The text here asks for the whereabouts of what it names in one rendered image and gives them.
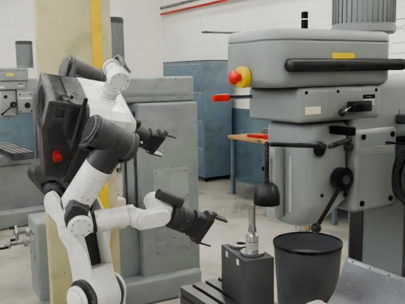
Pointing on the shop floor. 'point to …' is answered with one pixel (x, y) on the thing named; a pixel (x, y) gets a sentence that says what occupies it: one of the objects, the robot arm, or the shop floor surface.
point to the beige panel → (77, 44)
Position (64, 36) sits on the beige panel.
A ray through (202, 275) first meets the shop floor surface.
